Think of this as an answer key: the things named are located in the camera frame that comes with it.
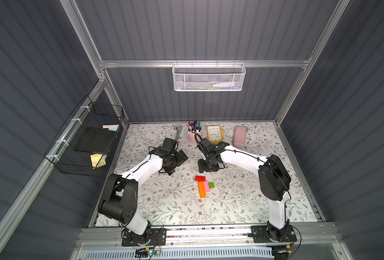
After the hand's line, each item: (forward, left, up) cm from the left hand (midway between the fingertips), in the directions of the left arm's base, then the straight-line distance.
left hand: (185, 163), depth 89 cm
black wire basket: (-11, +46, +26) cm, 54 cm away
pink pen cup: (+23, -4, +2) cm, 23 cm away
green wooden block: (-9, -15, -9) cm, 19 cm away
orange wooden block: (-12, -9, -9) cm, 17 cm away
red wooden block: (-5, -8, -9) cm, 13 cm away
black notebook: (+1, +40, +20) cm, 45 cm away
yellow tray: (+27, -20, -7) cm, 34 cm away
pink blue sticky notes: (+10, +36, +19) cm, 42 cm away
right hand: (-4, -9, -3) cm, 11 cm away
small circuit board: (-40, +17, -10) cm, 44 cm away
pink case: (+25, -37, -8) cm, 45 cm away
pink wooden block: (-10, -12, -8) cm, 18 cm away
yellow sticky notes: (-13, +31, +25) cm, 42 cm away
